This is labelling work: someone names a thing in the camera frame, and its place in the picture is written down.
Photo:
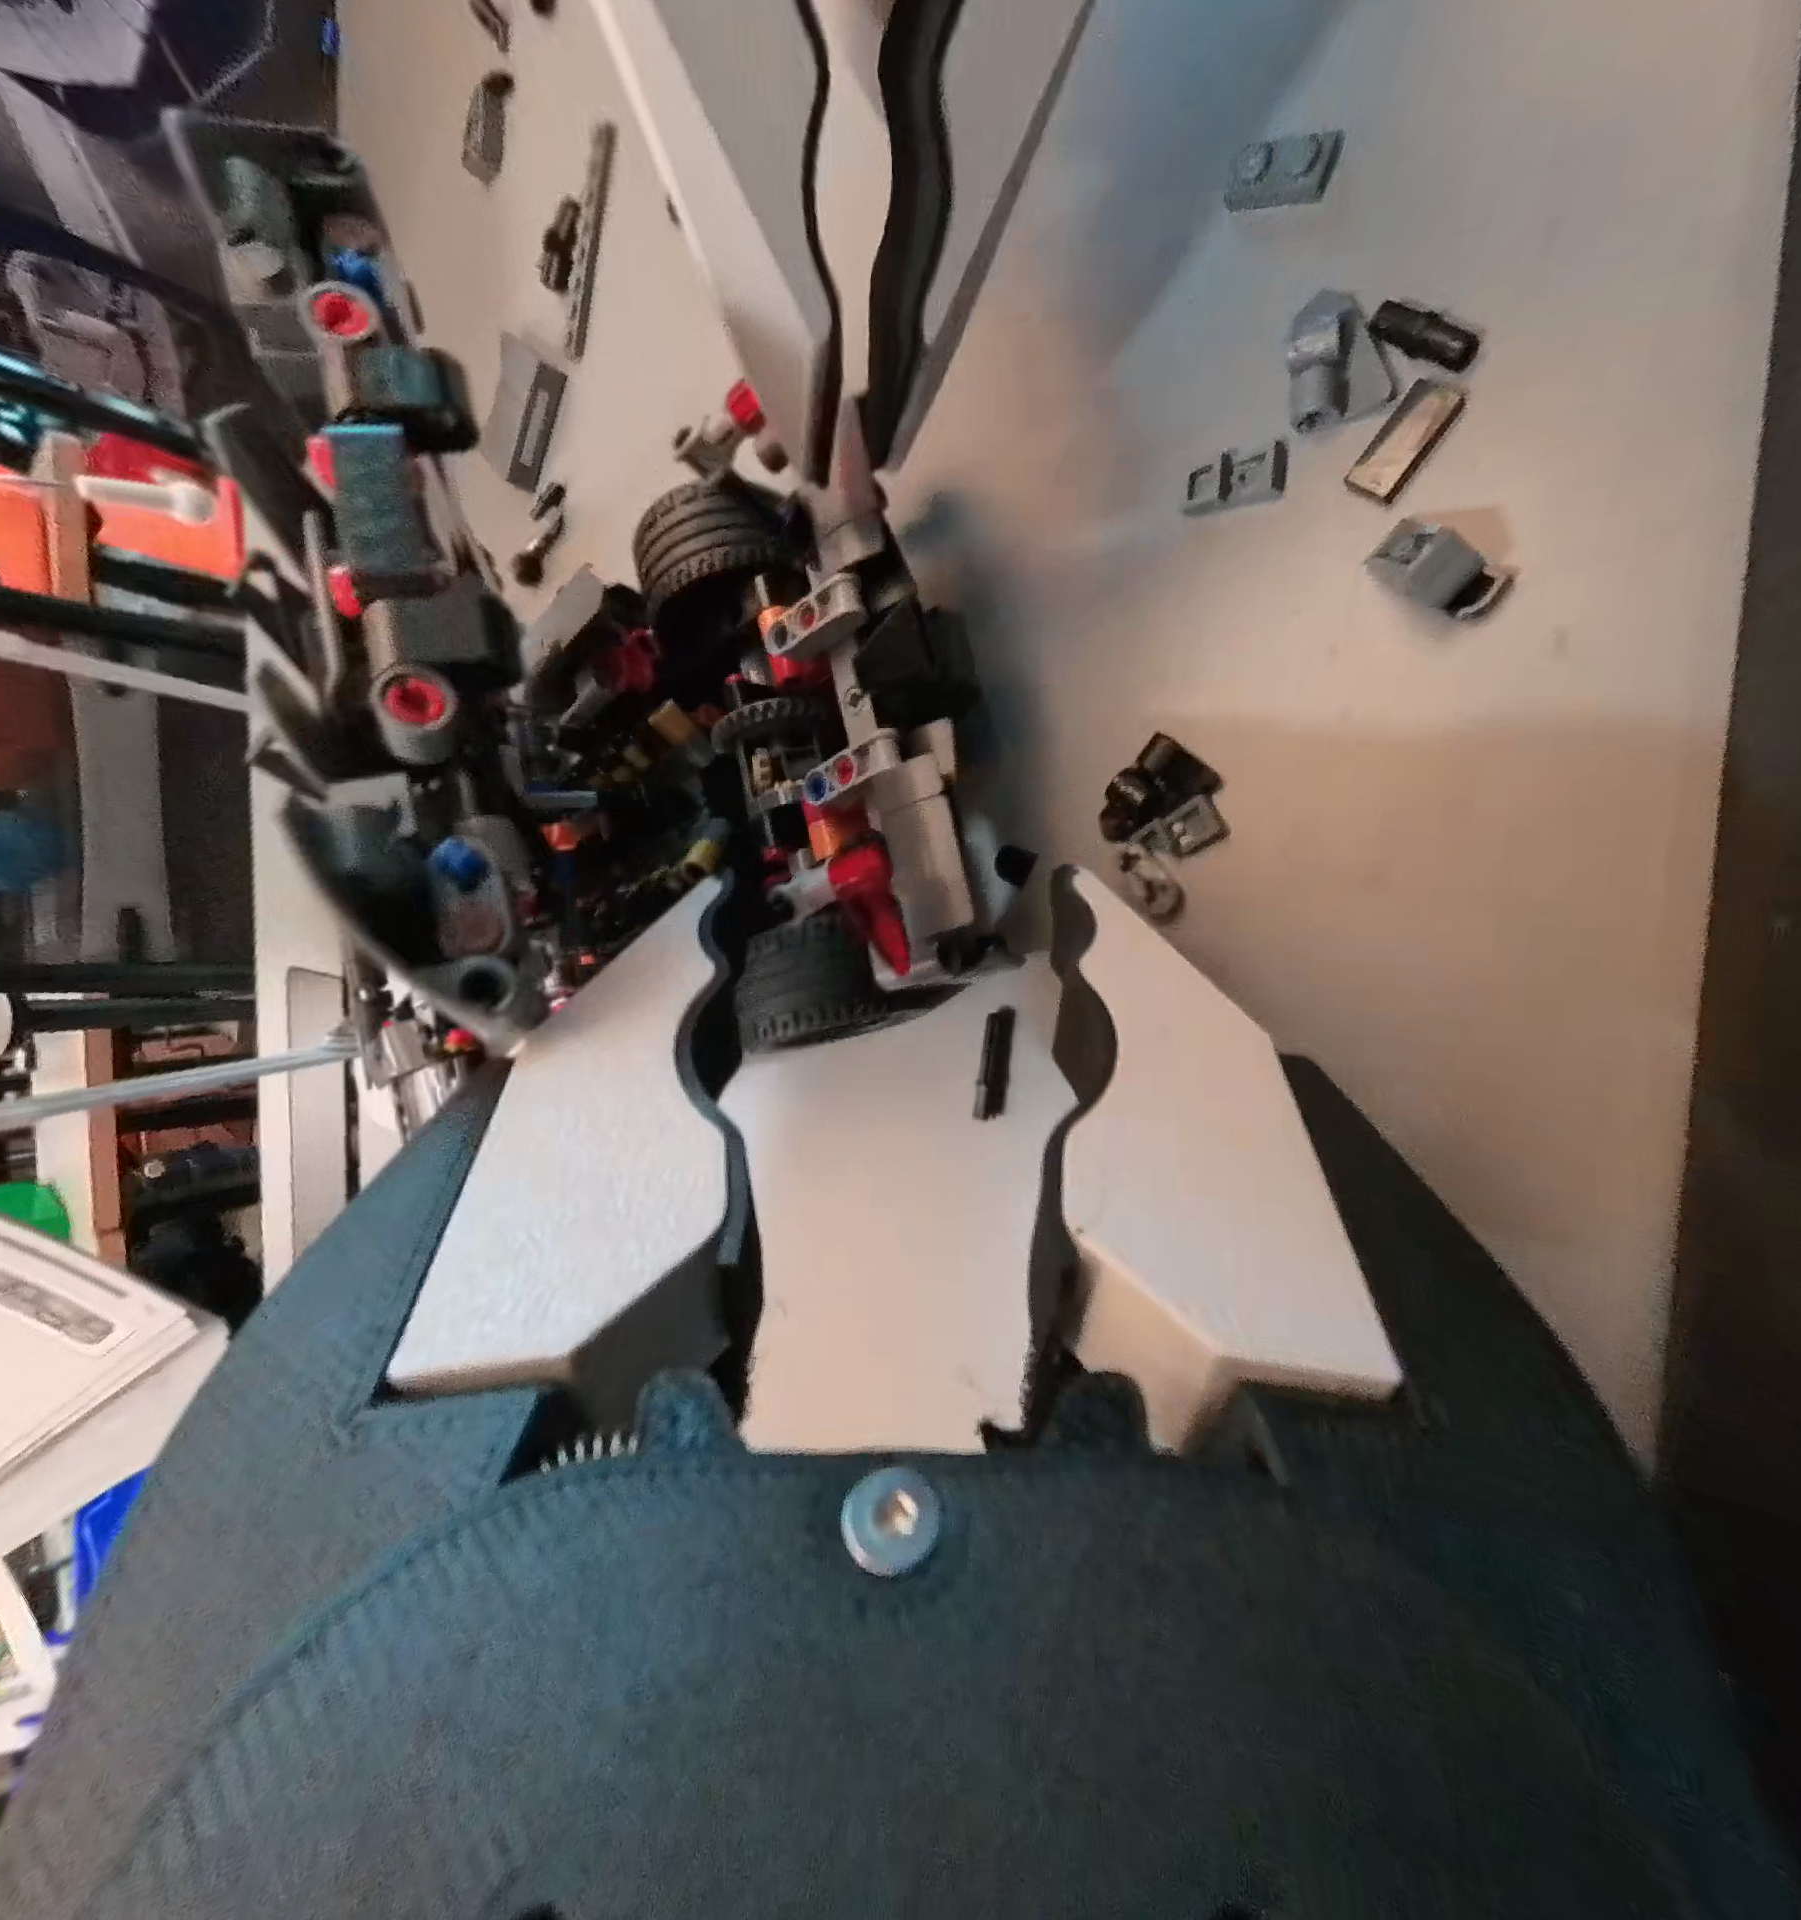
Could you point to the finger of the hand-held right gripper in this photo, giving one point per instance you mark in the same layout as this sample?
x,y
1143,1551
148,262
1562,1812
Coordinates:
x,y
976,121
720,135

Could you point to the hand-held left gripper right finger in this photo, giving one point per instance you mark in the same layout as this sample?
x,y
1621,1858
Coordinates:
x,y
1230,1200

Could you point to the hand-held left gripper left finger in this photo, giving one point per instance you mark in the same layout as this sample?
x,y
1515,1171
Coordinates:
x,y
571,1200

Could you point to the black grey lego car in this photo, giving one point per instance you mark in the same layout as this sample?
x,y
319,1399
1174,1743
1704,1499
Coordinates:
x,y
706,541

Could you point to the grey lego lever assembly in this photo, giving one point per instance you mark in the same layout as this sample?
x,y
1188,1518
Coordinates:
x,y
854,518

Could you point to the black lego axle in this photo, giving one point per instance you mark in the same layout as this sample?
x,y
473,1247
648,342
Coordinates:
x,y
994,1065

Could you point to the grey two-stud lego plate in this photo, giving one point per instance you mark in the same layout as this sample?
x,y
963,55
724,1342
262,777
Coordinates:
x,y
1287,169

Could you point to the light grey lego connector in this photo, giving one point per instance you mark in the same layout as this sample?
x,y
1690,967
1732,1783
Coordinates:
x,y
1155,889

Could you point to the scattered loose lego pieces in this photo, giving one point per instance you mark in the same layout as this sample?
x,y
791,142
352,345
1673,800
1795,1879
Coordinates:
x,y
526,413

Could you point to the black curved lego brick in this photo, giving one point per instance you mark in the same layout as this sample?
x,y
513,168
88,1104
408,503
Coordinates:
x,y
1155,780

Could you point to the black lego pin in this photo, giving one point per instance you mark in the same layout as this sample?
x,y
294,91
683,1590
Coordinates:
x,y
1426,334

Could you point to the dark lego tile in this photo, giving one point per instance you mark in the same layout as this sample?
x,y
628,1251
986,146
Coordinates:
x,y
1405,440

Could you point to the dark grey lego slope brick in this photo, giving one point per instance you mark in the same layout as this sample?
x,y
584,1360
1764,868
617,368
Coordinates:
x,y
1426,558

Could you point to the dark lego set box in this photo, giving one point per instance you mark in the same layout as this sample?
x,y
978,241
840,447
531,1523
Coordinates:
x,y
30,300

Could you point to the open instruction booklet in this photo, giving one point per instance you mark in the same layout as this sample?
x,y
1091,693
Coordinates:
x,y
30,1396

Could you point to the orange box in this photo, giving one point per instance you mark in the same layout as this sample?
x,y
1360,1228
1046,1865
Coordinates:
x,y
1,524

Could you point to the light grey lego bracket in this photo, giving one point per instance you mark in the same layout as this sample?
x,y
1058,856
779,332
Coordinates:
x,y
1329,368

